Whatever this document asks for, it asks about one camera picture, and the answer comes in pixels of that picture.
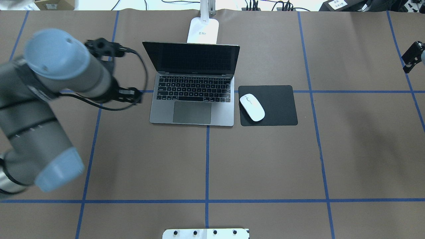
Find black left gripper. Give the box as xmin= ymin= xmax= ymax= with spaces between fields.
xmin=84 ymin=38 xmax=143 ymax=106

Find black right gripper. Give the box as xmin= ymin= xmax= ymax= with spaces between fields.
xmin=402 ymin=41 xmax=425 ymax=74

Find grey laptop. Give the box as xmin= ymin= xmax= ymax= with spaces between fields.
xmin=143 ymin=41 xmax=240 ymax=126

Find white desk lamp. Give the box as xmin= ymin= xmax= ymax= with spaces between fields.
xmin=186 ymin=0 xmax=219 ymax=45

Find black mouse pad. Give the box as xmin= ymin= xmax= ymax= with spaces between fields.
xmin=238 ymin=85 xmax=298 ymax=126

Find white computer mouse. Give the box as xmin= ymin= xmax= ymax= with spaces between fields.
xmin=239 ymin=93 xmax=265 ymax=121

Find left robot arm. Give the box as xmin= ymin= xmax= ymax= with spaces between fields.
xmin=0 ymin=28 xmax=142 ymax=200

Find cardboard box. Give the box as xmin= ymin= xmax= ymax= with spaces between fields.
xmin=34 ymin=0 xmax=75 ymax=11

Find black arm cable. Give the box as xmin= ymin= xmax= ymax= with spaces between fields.
xmin=60 ymin=48 xmax=149 ymax=111

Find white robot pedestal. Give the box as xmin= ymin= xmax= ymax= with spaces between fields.
xmin=162 ymin=228 xmax=250 ymax=239

